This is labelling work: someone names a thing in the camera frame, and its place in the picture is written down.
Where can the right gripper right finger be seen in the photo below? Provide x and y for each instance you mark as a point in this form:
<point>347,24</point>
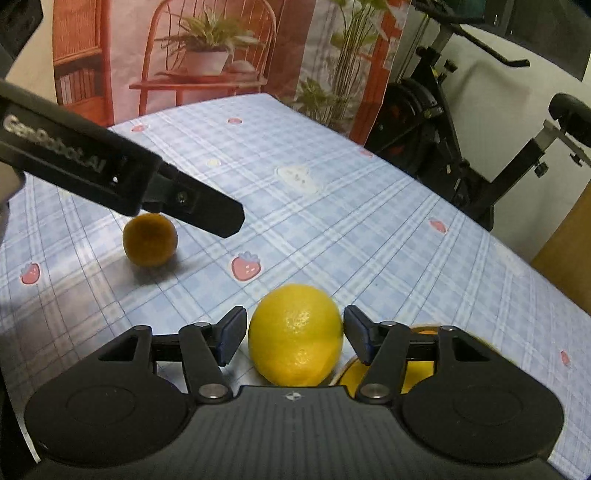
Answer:
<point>462,375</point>

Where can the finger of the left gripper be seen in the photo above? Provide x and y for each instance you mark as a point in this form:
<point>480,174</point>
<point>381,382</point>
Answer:
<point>172,192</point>

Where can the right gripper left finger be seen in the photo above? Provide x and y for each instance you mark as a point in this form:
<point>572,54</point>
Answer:
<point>205,348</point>

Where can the yellow lemon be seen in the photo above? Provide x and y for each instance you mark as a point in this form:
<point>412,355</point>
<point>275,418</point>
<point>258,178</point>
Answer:
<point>390,362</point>
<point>295,336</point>

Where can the left orange tangerine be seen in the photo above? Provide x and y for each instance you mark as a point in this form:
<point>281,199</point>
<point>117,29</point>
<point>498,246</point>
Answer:
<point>149,240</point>

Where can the blue plaid tablecloth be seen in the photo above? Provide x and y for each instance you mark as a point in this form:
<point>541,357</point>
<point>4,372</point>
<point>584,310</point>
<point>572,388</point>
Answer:
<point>319,210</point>

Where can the brown wooden door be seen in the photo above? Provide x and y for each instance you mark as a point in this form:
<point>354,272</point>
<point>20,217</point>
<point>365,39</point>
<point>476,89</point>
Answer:
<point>565,259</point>

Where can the plant print wall hanging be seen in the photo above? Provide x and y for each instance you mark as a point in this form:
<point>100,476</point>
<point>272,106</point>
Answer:
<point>329,60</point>

